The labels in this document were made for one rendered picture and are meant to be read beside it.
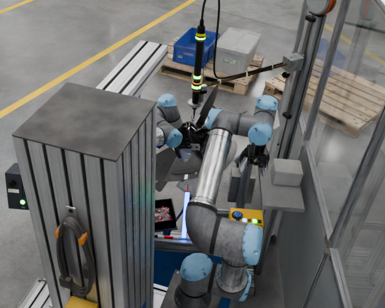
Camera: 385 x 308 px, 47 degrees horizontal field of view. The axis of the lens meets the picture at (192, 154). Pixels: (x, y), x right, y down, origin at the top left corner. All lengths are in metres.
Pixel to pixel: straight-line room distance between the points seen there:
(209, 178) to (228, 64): 3.85
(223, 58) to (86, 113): 4.15
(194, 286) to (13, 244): 2.05
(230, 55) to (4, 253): 3.11
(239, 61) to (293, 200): 2.76
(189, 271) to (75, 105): 0.84
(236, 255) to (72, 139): 0.60
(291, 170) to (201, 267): 1.13
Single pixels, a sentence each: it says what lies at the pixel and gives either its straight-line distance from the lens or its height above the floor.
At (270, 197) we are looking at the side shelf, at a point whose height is 0.86.
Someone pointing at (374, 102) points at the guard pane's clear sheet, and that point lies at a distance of 1.91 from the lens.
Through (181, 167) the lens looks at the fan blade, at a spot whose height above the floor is 1.18.
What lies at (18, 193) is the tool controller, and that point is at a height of 1.16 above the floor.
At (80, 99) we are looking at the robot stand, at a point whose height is 2.03.
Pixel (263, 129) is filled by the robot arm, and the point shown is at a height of 1.81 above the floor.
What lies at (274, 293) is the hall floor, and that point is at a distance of 3.24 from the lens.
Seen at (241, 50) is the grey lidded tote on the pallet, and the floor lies 0.47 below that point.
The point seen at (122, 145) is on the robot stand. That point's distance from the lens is 0.96.
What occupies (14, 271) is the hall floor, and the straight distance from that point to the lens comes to 3.38.
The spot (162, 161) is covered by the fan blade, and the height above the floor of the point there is 1.04.
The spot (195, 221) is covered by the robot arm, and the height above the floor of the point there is 1.65.
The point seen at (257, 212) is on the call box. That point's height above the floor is 1.07.
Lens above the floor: 2.62
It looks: 39 degrees down
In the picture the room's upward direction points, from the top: 5 degrees clockwise
